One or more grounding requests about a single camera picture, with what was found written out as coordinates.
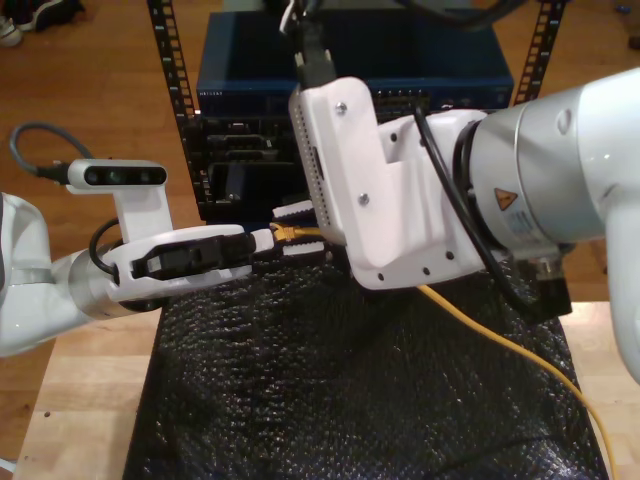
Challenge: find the black perforated rack post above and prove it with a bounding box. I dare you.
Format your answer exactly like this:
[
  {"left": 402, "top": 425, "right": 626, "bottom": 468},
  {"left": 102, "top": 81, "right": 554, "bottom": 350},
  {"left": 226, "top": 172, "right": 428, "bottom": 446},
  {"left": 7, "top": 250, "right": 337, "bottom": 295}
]
[
  {"left": 146, "top": 0, "right": 211, "bottom": 221},
  {"left": 512, "top": 0, "right": 569, "bottom": 109}
]

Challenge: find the black camera cable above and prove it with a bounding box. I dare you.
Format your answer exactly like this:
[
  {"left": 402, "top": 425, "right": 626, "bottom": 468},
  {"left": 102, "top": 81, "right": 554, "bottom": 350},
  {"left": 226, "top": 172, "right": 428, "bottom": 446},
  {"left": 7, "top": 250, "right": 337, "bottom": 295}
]
[{"left": 279, "top": 0, "right": 529, "bottom": 91}]

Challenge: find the blue network switch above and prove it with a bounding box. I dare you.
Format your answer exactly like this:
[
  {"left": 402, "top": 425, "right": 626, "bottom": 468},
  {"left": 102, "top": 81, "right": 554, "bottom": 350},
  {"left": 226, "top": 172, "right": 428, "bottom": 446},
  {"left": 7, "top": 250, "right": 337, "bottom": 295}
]
[{"left": 195, "top": 10, "right": 516, "bottom": 114}]

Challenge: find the yellow network cable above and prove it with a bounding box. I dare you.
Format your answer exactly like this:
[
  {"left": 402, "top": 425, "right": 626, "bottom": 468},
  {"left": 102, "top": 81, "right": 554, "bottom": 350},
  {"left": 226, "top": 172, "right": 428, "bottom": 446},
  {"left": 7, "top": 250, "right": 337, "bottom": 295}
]
[{"left": 269, "top": 223, "right": 617, "bottom": 480}]

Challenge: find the black bubble mat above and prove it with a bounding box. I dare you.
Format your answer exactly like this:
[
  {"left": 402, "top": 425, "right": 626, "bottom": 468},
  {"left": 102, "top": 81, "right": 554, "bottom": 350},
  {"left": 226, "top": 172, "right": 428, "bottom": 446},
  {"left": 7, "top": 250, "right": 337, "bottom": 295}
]
[{"left": 122, "top": 249, "right": 611, "bottom": 480}]

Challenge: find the white sneaker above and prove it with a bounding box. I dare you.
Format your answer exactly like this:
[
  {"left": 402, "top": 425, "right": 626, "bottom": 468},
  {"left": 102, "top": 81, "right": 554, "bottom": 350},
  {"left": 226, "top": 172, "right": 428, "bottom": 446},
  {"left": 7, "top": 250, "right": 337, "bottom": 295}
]
[{"left": 0, "top": 14, "right": 24, "bottom": 49}]

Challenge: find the grey camera cable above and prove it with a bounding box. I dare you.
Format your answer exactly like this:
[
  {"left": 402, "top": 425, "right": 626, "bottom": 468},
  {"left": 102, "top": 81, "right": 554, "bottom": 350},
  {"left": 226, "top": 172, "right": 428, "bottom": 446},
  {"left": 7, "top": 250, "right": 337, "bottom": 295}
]
[{"left": 10, "top": 121, "right": 96, "bottom": 177}]

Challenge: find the black rack server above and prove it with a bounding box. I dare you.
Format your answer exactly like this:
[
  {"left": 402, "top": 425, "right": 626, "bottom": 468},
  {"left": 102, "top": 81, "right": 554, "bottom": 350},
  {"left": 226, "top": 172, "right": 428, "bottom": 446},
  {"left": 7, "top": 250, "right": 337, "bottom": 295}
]
[{"left": 199, "top": 112, "right": 304, "bottom": 166}]

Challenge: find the black rack shelf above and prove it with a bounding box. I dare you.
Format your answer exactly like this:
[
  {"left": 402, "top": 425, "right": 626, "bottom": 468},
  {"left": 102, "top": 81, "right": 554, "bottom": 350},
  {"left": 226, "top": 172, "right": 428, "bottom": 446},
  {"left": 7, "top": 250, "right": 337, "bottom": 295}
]
[{"left": 199, "top": 162, "right": 311, "bottom": 224}]

